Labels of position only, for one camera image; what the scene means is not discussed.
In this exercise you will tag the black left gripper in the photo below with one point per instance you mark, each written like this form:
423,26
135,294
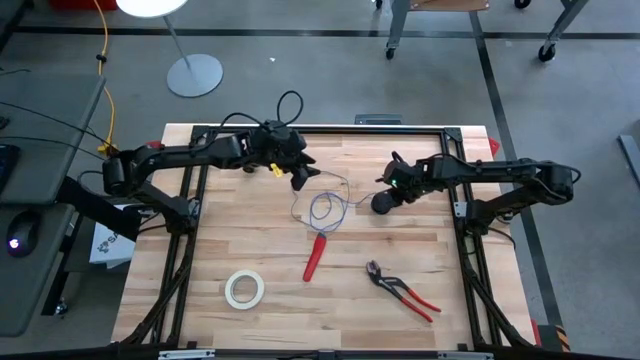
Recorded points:
277,142

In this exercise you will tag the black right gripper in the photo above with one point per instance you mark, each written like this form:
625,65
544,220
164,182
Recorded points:
407,177

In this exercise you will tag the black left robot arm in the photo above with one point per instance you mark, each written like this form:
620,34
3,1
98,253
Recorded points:
170,160

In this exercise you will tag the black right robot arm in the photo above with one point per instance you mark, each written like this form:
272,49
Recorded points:
500,170

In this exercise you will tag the white tape roll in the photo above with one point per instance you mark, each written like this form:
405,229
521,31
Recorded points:
257,290

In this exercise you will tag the silver aluminium extrusion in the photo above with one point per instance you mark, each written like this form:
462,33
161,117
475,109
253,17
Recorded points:
186,355
465,356

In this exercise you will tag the wooden-top table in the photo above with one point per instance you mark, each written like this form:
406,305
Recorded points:
450,4

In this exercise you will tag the hazard-striped black box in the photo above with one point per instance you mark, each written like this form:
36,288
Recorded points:
554,337

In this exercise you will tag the white cardboard box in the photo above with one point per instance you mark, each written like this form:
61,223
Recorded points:
110,245

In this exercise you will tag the grey metal bar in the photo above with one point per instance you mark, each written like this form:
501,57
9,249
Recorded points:
630,160

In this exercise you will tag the grey desk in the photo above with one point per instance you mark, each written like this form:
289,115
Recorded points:
45,165

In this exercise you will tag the red floor bin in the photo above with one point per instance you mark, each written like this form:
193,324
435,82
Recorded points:
80,4

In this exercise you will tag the black computer mouse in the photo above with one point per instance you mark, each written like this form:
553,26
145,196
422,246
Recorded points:
22,234

